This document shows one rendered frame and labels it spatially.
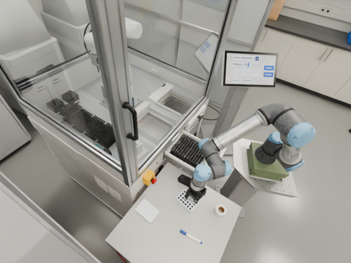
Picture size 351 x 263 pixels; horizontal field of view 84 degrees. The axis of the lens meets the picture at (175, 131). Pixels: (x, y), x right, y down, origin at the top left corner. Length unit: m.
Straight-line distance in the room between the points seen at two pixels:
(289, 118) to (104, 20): 0.81
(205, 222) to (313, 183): 1.86
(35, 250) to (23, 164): 2.34
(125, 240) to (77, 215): 1.02
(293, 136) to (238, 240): 1.42
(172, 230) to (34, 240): 0.96
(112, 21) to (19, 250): 0.47
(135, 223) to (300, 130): 0.99
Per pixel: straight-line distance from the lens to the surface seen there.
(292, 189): 1.67
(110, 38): 0.56
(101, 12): 0.52
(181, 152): 1.34
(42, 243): 0.40
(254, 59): 2.03
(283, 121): 1.00
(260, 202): 2.42
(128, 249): 1.25
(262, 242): 2.27
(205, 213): 1.33
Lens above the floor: 1.99
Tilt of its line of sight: 49 degrees down
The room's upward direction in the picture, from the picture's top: 9 degrees clockwise
